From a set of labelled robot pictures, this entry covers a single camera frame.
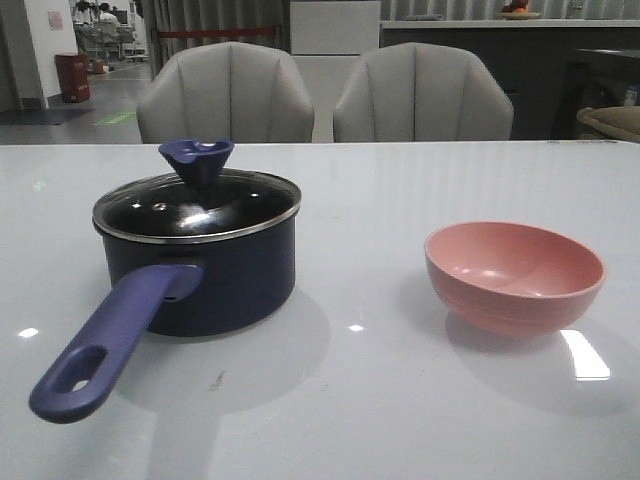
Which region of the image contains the red barrier belt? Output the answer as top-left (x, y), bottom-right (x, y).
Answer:
top-left (156, 25), bottom-right (280, 39)

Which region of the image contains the left grey upholstered chair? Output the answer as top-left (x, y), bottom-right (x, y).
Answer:
top-left (136, 42), bottom-right (315, 144)

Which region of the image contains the pink bowl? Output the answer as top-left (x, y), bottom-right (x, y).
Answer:
top-left (424, 221), bottom-right (606, 337)

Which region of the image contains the glass lid with blue knob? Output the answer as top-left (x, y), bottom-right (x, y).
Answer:
top-left (92, 139), bottom-right (301, 245)

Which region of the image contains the red bin in background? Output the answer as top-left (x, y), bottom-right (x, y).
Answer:
top-left (54, 53), bottom-right (90, 103)

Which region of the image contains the fruit plate on counter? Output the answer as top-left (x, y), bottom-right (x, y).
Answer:
top-left (499, 0), bottom-right (541, 20)

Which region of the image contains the dark counter with white top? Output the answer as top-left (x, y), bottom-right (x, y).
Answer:
top-left (380, 19), bottom-right (639, 140)

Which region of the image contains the dark blue saucepan with handle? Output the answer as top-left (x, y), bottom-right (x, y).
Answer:
top-left (29, 215), bottom-right (296, 424)

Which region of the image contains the white cabinet behind chairs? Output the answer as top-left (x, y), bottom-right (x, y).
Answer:
top-left (289, 1), bottom-right (381, 143)

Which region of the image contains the right grey upholstered chair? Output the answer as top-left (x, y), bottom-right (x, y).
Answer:
top-left (333, 42), bottom-right (514, 142)

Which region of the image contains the beige cushion at right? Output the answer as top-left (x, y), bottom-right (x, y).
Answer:
top-left (576, 106), bottom-right (639, 143)

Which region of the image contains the grey upholstered chair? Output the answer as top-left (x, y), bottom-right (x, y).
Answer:
top-left (136, 42), bottom-right (315, 144)
top-left (333, 42), bottom-right (514, 142)

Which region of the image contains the dark floor mat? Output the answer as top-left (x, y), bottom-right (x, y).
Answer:
top-left (1, 109), bottom-right (92, 126)

